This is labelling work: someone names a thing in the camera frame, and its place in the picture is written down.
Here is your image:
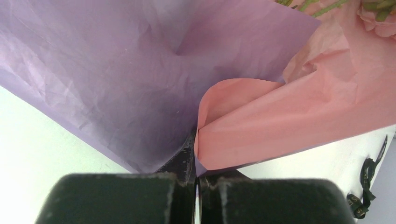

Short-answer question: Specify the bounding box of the purple pink wrapping paper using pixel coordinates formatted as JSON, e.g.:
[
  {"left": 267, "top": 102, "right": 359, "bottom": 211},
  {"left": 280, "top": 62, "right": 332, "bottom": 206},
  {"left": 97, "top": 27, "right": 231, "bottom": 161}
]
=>
[{"left": 0, "top": 0, "right": 396, "bottom": 175}]

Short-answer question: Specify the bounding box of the black ribbon strap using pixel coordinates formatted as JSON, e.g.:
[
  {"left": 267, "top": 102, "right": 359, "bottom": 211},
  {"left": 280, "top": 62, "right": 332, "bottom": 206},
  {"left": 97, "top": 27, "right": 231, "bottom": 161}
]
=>
[{"left": 346, "top": 134, "right": 389, "bottom": 219}]

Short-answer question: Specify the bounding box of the fake flower bouquet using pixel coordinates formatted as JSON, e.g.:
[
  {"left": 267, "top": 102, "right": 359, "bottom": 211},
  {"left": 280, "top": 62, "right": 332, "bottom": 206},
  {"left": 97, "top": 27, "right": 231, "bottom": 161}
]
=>
[{"left": 275, "top": 0, "right": 396, "bottom": 39}]

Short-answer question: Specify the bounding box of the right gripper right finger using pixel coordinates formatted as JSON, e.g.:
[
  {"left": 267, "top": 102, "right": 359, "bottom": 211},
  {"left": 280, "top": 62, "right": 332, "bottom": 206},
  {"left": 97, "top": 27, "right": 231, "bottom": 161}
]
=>
[{"left": 198, "top": 170, "right": 250, "bottom": 224}]

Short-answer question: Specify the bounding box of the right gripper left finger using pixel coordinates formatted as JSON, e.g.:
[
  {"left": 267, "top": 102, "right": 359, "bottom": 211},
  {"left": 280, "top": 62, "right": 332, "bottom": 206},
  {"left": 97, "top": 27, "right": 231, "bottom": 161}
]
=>
[{"left": 157, "top": 131, "right": 197, "bottom": 224}]

